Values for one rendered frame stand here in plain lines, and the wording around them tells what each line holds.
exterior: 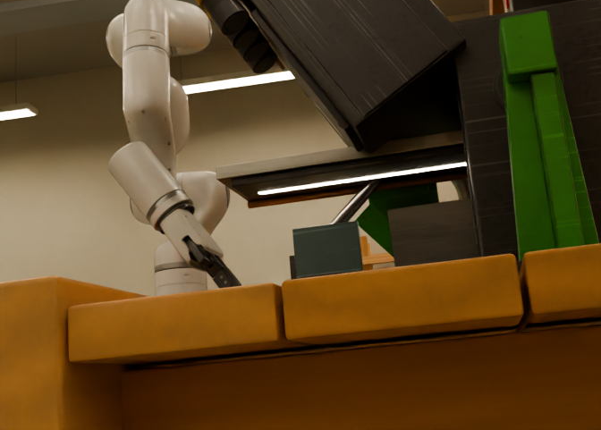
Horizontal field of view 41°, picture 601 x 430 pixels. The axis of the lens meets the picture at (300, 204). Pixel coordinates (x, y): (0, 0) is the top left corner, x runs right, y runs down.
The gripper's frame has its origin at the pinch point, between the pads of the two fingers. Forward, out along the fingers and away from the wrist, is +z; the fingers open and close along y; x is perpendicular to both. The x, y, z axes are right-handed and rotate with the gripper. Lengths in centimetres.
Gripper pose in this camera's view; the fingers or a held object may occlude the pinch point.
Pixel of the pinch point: (227, 282)
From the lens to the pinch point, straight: 142.7
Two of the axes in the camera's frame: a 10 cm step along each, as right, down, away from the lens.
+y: -2.3, -2.0, -9.5
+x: 7.4, -6.7, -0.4
